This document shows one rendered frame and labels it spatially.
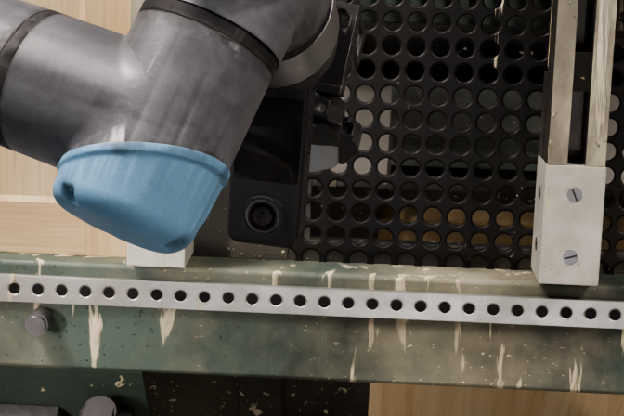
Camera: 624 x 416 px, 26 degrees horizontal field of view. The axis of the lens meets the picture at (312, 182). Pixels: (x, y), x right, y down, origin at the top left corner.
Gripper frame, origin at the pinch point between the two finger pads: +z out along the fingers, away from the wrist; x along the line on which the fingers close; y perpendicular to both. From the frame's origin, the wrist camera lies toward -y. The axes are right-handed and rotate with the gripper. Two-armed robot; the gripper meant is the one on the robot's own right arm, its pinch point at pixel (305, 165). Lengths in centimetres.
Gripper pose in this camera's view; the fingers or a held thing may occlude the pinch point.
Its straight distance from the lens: 97.1
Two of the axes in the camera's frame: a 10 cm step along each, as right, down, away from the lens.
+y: 2.1, -9.4, 2.5
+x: -9.7, -1.7, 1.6
